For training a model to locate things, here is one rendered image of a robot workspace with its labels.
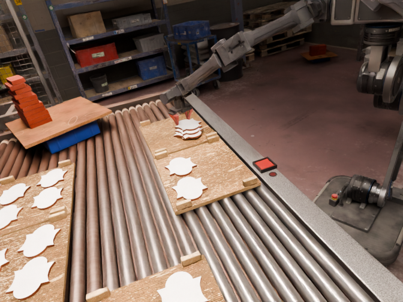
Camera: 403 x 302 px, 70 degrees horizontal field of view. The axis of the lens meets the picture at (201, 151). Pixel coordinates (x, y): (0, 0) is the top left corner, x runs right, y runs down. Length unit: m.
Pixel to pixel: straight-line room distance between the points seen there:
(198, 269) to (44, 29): 5.45
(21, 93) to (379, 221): 2.19
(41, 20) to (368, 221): 5.49
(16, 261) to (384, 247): 1.73
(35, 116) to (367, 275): 1.74
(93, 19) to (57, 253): 4.67
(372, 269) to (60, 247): 0.96
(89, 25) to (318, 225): 4.92
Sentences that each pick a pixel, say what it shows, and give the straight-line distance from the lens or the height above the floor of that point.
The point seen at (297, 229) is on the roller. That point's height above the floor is 0.92.
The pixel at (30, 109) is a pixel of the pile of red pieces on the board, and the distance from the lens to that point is 1.92.
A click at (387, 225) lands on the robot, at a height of 0.24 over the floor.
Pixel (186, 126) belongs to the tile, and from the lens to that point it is 1.53.
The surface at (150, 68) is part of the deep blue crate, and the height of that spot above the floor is 0.33.
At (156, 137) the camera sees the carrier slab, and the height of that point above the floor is 0.94.
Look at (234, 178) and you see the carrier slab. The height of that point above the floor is 0.94.
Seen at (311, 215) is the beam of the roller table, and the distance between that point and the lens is 1.05.
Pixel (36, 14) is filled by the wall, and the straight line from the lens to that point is 5.95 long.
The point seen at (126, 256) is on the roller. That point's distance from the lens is 1.01.
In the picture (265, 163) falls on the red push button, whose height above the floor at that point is 0.93.
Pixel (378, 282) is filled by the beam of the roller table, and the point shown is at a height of 0.92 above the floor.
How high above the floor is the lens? 1.64
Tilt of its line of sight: 31 degrees down
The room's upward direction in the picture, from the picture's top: 10 degrees counter-clockwise
